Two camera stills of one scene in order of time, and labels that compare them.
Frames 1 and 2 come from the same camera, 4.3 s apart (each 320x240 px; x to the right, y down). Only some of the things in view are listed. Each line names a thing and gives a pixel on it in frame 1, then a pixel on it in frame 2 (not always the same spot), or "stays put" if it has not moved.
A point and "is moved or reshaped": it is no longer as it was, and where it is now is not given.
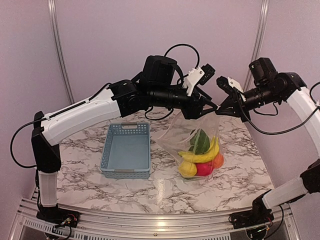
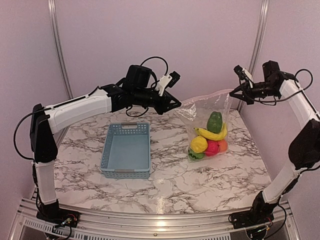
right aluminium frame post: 261,25 stays put
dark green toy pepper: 200,142 to 214,122
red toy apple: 204,169 to 213,148
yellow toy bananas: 196,158 to 205,133
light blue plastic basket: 126,151 stays put
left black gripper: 194,110 to 165,105
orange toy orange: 218,161 to 223,145
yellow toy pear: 187,169 to 198,144
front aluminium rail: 99,226 stays put
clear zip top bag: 195,142 is moved or reshaped
